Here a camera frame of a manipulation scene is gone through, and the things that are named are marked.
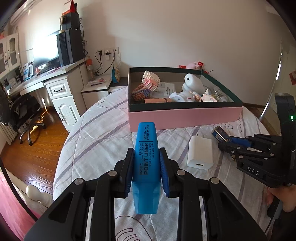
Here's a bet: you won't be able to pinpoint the blue rectangular small box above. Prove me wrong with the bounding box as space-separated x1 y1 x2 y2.
212 126 232 142

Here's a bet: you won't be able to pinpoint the blue highlighter marker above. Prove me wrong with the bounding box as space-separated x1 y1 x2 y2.
132 122 161 214

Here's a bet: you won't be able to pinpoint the white USB charger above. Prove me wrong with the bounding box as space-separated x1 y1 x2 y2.
187 136 214 170

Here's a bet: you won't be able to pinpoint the person's right hand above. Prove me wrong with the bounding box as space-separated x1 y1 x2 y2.
266 185 296 212

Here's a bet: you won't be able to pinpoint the pink storage box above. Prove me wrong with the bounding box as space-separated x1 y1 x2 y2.
127 67 243 132

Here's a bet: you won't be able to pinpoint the white figurine toy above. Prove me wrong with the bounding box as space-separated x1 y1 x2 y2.
169 73 206 102

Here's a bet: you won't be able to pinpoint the white low TV cabinet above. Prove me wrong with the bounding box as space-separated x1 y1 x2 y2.
81 75 128 109

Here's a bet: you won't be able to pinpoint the pink plush toy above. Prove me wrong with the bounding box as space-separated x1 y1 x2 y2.
186 61 204 70

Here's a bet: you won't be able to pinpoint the pastel puzzle cube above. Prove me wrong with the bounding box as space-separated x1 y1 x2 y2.
132 70 160 101

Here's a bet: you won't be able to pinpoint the snack bag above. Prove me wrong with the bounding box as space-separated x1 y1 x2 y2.
111 67 120 83

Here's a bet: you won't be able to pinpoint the white desk with drawers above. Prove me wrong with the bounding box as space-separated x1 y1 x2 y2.
9 59 89 132

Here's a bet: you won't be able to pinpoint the pink bed sheet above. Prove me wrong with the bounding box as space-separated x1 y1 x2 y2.
1 173 35 240

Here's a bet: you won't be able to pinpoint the black office chair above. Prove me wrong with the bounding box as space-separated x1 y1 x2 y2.
1 85 46 145

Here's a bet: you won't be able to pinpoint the computer monitor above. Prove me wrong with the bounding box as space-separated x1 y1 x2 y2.
33 48 61 75

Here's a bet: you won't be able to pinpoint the black computer tower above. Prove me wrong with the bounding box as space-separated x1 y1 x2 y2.
57 29 84 66

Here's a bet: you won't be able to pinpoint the black speaker box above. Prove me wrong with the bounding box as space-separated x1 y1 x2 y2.
60 12 80 30

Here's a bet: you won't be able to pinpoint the white glass-door cabinet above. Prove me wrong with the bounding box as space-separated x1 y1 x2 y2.
0 33 21 78

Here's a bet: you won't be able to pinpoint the wall power outlets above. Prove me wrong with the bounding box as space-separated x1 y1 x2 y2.
97 47 119 60

